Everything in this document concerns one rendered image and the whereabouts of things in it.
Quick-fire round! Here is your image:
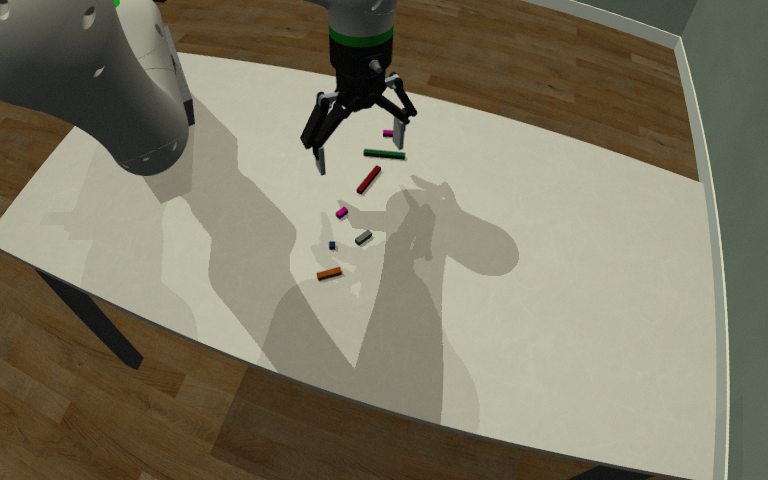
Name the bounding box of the dark green rod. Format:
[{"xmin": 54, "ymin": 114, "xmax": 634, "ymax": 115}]
[{"xmin": 363, "ymin": 149, "xmax": 405, "ymax": 160}]

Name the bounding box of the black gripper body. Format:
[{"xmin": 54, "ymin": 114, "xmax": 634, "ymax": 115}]
[{"xmin": 334, "ymin": 69, "xmax": 387, "ymax": 112}]

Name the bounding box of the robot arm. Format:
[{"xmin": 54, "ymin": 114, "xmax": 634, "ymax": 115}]
[{"xmin": 0, "ymin": 0, "xmax": 398, "ymax": 176}]

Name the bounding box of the dark red rod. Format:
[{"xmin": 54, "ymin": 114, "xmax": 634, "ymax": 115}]
[{"xmin": 357, "ymin": 165, "xmax": 381, "ymax": 195}]

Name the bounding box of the grey rectangular bar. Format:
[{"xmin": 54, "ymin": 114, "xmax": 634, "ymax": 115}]
[{"xmin": 355, "ymin": 230, "xmax": 372, "ymax": 246}]

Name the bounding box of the orange rod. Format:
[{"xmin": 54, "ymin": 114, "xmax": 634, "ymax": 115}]
[{"xmin": 317, "ymin": 267, "xmax": 342, "ymax": 281}]

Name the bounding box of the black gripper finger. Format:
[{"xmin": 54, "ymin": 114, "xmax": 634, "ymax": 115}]
[
  {"xmin": 368, "ymin": 72, "xmax": 417, "ymax": 150},
  {"xmin": 300, "ymin": 91, "xmax": 361, "ymax": 176}
]

